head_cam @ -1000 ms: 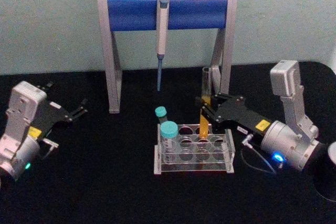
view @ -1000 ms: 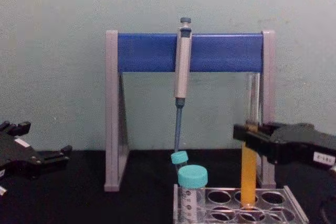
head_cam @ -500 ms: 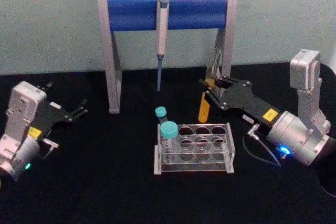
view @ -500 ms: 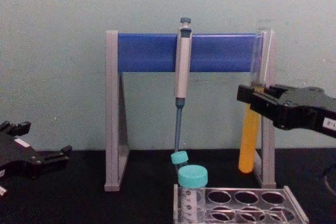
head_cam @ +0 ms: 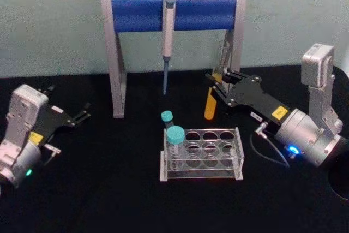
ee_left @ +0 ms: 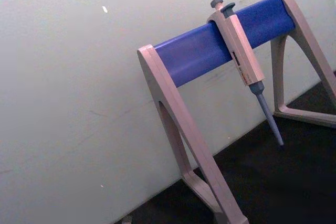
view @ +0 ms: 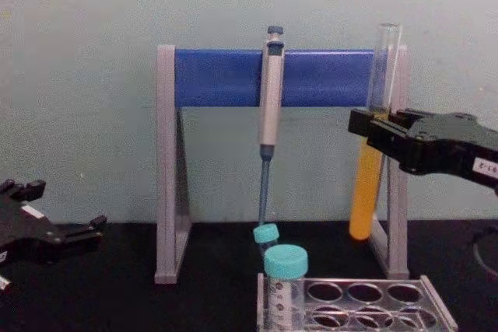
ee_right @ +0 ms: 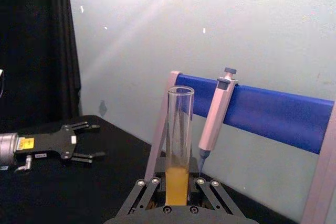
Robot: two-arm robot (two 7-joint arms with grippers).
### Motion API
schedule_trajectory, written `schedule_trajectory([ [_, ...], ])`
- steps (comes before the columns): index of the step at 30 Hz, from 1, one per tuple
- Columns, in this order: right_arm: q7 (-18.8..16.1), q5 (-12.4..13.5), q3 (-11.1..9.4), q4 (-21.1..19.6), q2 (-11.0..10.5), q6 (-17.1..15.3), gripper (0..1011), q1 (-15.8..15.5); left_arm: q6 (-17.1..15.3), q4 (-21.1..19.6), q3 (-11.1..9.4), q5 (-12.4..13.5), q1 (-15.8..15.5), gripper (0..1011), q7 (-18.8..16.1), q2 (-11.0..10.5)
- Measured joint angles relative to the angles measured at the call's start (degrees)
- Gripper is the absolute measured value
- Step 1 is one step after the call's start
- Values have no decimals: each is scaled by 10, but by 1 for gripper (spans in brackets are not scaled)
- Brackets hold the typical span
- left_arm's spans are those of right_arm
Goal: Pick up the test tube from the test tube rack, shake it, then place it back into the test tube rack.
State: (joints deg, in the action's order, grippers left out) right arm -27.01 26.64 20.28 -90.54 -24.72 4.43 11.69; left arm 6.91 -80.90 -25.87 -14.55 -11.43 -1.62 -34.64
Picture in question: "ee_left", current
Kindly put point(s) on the grey pipette with blue-grey tip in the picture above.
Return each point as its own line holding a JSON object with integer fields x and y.
{"x": 242, "y": 51}

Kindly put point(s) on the black table cloth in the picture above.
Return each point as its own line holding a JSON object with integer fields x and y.
{"x": 275, "y": 182}

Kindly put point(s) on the grey pipette stand, blue bar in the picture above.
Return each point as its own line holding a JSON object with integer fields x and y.
{"x": 194, "y": 56}

